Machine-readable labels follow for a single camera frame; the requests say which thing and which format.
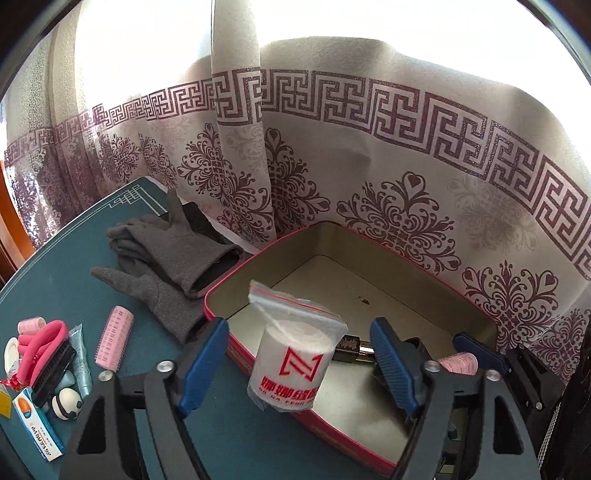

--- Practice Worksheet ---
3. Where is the light blue plastic piece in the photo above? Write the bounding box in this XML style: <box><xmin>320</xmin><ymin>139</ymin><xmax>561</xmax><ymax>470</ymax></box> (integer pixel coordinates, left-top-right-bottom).
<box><xmin>54</xmin><ymin>369</ymin><xmax>77</xmax><ymax>394</ymax></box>

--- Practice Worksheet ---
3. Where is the black and white round gadget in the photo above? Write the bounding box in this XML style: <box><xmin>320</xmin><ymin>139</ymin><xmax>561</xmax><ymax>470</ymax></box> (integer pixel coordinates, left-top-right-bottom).
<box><xmin>51</xmin><ymin>388</ymin><xmax>84</xmax><ymax>421</ymax></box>

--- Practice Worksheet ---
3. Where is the pink foam curler rod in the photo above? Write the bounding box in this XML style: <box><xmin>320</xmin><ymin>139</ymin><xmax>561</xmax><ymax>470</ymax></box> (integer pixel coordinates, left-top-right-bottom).
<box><xmin>18</xmin><ymin>344</ymin><xmax>63</xmax><ymax>388</ymax></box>
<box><xmin>18</xmin><ymin>320</ymin><xmax>70</xmax><ymax>365</ymax></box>

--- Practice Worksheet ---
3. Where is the white purple patterned curtain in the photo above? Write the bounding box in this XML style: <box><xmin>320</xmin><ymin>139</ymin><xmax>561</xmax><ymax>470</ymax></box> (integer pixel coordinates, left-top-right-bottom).
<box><xmin>210</xmin><ymin>0</ymin><xmax>591</xmax><ymax>384</ymax></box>

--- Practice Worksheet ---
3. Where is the red tin box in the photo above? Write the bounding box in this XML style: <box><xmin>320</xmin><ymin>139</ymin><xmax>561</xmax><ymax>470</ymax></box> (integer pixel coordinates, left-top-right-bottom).
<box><xmin>203</xmin><ymin>222</ymin><xmax>509</xmax><ymax>476</ymax></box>

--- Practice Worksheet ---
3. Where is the wooden door frame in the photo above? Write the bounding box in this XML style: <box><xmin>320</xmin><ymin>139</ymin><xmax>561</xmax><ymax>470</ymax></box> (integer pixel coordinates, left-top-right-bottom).
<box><xmin>0</xmin><ymin>159</ymin><xmax>28</xmax><ymax>282</ymax></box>

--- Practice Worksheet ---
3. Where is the light blue tube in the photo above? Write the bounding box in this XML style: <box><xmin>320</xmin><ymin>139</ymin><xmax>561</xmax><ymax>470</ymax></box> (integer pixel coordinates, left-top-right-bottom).
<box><xmin>68</xmin><ymin>324</ymin><xmax>93</xmax><ymax>400</ymax></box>

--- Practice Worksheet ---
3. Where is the white plastic dish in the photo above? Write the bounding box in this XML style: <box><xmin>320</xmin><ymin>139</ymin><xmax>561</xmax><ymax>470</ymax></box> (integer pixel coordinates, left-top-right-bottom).
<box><xmin>4</xmin><ymin>338</ymin><xmax>21</xmax><ymax>374</ymax></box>

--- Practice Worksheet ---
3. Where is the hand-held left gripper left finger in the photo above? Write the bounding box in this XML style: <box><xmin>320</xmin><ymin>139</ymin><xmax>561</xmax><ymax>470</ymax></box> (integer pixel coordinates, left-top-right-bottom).
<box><xmin>59</xmin><ymin>318</ymin><xmax>230</xmax><ymax>480</ymax></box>

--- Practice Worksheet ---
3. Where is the large pink hair roller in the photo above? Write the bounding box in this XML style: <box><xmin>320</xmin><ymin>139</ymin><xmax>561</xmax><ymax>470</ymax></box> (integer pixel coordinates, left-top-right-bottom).
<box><xmin>95</xmin><ymin>307</ymin><xmax>134</xmax><ymax>370</ymax></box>

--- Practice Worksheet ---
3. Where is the grey glove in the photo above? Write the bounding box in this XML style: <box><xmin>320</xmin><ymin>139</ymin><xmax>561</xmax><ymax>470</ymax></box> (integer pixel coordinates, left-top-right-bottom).
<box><xmin>106</xmin><ymin>189</ymin><xmax>245</xmax><ymax>296</ymax></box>
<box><xmin>91</xmin><ymin>265</ymin><xmax>218</xmax><ymax>344</ymax></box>

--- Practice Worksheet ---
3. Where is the white orange medicine box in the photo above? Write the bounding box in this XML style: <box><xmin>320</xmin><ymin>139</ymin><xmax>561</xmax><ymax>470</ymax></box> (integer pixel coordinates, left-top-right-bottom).
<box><xmin>11</xmin><ymin>388</ymin><xmax>65</xmax><ymax>462</ymax></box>

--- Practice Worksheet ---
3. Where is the bagged white roll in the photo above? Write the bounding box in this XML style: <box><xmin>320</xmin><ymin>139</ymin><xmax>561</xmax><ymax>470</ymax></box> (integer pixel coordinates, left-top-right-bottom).
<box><xmin>247</xmin><ymin>279</ymin><xmax>348</xmax><ymax>412</ymax></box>

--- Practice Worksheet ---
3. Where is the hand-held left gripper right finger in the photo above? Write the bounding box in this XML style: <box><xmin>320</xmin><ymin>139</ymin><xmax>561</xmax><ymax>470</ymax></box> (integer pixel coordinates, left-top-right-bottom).
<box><xmin>369</xmin><ymin>316</ymin><xmax>541</xmax><ymax>480</ymax></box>

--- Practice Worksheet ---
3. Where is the short pink hair roller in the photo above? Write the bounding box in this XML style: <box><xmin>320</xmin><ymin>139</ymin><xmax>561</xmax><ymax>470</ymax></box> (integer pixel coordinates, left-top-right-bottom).
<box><xmin>17</xmin><ymin>316</ymin><xmax>47</xmax><ymax>335</ymax></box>

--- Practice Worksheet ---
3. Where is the medium pink hair roller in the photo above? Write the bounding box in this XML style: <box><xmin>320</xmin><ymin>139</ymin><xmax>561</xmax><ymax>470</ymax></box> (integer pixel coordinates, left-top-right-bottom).
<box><xmin>438</xmin><ymin>352</ymin><xmax>479</xmax><ymax>376</ymax></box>

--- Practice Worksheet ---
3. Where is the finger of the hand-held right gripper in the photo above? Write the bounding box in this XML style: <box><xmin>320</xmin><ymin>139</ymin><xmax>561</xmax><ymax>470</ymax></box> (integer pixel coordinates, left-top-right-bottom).
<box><xmin>452</xmin><ymin>332</ymin><xmax>509</xmax><ymax>371</ymax></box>

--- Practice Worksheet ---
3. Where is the sheer purple patterned curtain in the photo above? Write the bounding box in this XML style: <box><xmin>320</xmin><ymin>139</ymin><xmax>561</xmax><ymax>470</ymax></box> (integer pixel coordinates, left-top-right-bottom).
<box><xmin>0</xmin><ymin>0</ymin><xmax>218</xmax><ymax>250</ymax></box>

